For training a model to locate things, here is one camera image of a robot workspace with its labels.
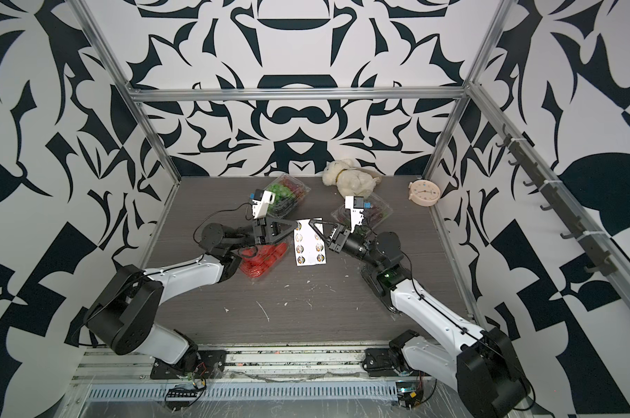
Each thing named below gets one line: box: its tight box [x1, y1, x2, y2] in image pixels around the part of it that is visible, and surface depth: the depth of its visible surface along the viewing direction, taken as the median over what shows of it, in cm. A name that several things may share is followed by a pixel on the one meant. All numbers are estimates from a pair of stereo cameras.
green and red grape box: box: [265, 173, 312, 219], surface depth 109 cm
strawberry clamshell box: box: [237, 242, 289, 280], surface depth 90 cm
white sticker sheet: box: [294, 218, 327, 267], surface depth 67 cm
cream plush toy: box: [322, 158, 383, 198], surface depth 111 cm
